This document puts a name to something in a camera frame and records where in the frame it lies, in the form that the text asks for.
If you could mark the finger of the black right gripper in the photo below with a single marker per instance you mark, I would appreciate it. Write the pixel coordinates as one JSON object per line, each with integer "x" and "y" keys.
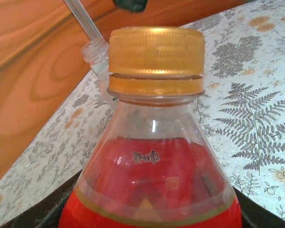
{"x": 131, "y": 4}

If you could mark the floral patterned tablecloth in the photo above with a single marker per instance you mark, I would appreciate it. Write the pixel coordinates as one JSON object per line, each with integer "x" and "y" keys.
{"x": 251, "y": 118}

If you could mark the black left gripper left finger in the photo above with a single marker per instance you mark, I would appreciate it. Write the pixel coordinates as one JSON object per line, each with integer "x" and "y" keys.
{"x": 50, "y": 209}

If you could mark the orange bottle cap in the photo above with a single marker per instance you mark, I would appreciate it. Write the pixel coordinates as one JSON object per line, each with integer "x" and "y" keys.
{"x": 156, "y": 50}

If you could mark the small clear plastic bottle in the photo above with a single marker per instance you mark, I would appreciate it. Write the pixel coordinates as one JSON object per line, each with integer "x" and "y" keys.
{"x": 95, "y": 53}

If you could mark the red drink bottle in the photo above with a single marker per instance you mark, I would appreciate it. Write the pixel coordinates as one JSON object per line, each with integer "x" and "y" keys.
{"x": 152, "y": 166}

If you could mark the aluminium corner post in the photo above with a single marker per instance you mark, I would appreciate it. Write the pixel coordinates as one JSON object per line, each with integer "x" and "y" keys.
{"x": 85, "y": 19}

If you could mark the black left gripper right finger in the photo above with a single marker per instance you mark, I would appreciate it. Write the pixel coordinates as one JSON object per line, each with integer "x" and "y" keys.
{"x": 263, "y": 218}

